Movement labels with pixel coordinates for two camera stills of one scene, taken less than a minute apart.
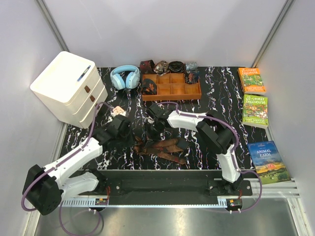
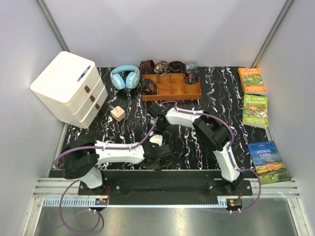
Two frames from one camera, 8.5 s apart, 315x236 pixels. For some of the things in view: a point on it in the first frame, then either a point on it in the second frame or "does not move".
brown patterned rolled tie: (161, 68) does not move
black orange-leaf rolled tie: (149, 87) does not move
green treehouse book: (255, 110) does not move
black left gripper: (132, 139) to (155, 165)
